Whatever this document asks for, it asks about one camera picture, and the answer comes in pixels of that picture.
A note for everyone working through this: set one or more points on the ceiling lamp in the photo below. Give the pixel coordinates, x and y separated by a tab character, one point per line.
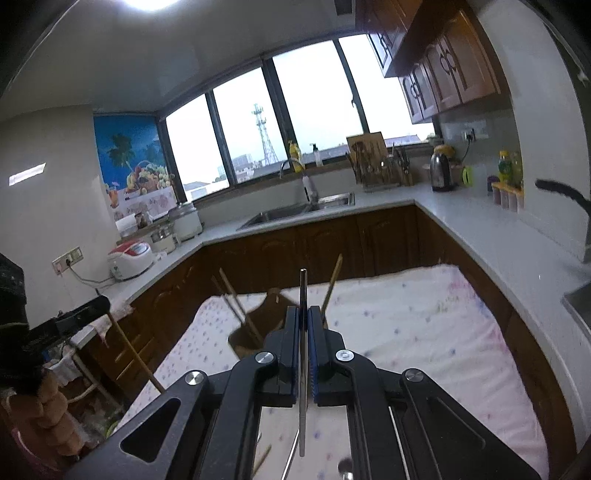
147	3

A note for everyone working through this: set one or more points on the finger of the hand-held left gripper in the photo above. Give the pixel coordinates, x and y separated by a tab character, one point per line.
83	316

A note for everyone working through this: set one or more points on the wooden cabinets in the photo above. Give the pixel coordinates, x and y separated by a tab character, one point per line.
443	64
369	244

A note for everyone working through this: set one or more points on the kitchen window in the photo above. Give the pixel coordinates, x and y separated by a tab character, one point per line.
300	106

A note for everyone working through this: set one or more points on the lattice radio tower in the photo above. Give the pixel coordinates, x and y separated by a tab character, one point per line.
264	134

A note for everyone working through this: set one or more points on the white storage rack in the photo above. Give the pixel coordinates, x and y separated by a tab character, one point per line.
87	378

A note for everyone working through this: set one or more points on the row of spice jars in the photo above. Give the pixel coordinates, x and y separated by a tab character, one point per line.
508	197

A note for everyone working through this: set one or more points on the wooden lower cabinets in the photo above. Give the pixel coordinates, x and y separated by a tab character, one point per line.
369	244

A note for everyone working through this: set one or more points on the person's left hand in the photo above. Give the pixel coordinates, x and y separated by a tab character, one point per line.
51	410

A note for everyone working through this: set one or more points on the wooden cutting board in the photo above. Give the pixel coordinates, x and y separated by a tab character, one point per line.
367	152

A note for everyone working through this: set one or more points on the countertop utensil rack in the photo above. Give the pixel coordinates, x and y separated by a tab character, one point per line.
378	177

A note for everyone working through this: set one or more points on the green scrubber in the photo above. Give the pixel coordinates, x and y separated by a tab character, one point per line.
467	177

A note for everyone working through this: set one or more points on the tropical fruit wall poster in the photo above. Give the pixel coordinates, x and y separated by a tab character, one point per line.
129	161

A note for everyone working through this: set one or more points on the yellow dish soap bottle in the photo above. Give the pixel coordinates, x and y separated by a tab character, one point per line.
294	151

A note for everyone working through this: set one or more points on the clear soap dispenser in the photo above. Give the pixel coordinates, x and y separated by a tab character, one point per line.
317	157

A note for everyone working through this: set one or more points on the steel faucet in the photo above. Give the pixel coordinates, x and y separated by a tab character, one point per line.
309	187

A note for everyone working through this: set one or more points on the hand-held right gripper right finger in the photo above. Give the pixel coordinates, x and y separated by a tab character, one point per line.
313	364

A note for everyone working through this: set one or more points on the white red rice cooker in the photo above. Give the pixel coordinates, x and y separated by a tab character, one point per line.
129	261

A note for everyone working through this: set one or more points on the white steamer pot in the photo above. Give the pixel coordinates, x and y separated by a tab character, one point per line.
184	224

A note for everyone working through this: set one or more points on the wall power outlet strip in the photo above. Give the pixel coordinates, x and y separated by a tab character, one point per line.
68	261

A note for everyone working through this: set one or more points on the steel electric kettle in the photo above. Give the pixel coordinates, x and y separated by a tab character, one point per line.
442	170

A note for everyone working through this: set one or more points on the steel sink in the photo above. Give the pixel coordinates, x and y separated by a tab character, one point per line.
286	214

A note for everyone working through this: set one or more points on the wooden upper cabinets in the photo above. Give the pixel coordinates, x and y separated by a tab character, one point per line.
443	64

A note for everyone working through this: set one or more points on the yellow oil bottle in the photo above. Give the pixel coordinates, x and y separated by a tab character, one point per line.
505	168

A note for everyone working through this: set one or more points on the knife block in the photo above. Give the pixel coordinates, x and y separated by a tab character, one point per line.
405	170

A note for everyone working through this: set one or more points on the wooden chopstick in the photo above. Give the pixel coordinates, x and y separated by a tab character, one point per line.
262	459
134	350
228	302
235	295
333	279

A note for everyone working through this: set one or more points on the pink patterned cloth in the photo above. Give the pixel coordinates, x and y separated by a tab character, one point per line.
113	318

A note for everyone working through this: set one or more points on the small wall socket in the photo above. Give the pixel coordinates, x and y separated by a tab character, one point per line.
469	135

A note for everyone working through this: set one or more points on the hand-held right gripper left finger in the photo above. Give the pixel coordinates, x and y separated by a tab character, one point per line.
295	364

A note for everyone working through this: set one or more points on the floral white tablecloth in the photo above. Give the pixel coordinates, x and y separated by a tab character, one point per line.
415	323

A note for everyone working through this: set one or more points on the wooden utensil holder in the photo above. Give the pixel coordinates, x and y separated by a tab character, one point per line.
258	323

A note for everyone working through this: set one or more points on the small white pot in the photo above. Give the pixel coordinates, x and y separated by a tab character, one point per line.
164	241

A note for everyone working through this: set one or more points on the metal chopstick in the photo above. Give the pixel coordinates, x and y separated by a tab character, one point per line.
291	457
302	286

